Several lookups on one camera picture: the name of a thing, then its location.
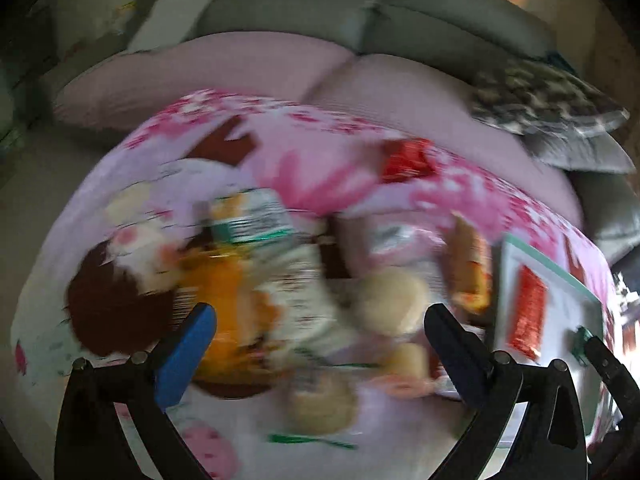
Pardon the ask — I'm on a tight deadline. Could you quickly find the grey sofa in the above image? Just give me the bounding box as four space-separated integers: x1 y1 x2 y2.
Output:
50 0 640 271

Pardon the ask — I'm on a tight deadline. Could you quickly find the pink sofa cover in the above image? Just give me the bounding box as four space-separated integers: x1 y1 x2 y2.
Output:
52 32 583 231

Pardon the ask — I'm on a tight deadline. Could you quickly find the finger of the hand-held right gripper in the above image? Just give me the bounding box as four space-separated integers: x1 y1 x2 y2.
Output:
585 332 640 413

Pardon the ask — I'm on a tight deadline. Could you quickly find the orange striped snack packet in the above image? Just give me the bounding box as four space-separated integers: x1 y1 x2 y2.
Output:
447 212 496 313

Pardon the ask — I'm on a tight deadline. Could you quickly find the pink snack packet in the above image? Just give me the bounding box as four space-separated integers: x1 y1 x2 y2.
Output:
365 220 453 286

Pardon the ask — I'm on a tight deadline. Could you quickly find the patterned grey cushion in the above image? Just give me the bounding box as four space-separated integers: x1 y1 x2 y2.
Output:
470 57 631 136

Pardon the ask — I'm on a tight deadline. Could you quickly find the plain grey cushion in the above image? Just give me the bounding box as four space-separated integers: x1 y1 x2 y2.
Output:
525 125 636 176

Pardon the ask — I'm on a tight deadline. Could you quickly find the white tray with green rim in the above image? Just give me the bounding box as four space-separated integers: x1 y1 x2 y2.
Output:
487 234 626 448

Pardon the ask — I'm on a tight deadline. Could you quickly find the long red snack packet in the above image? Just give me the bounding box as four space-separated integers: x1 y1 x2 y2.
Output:
507 264 548 361

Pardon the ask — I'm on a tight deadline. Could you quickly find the teal cloth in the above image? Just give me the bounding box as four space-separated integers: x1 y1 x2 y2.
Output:
545 50 573 73

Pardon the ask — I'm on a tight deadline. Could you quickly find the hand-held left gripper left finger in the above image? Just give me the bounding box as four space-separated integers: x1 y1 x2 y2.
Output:
54 302 218 480

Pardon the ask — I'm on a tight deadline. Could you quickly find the round cream pastry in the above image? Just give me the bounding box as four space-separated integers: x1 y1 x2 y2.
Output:
357 266 428 337
289 374 360 437

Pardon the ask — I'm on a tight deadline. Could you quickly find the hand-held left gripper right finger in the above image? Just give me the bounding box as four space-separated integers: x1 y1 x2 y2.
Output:
424 302 587 480

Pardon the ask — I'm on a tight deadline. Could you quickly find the printed cartoon blanket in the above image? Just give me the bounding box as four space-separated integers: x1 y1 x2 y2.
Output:
10 89 626 480

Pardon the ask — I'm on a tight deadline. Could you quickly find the small green packet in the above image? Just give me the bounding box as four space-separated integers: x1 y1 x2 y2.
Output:
572 326 593 363

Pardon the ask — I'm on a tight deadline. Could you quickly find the green white snack packet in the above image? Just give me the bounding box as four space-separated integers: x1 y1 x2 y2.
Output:
207 189 296 253

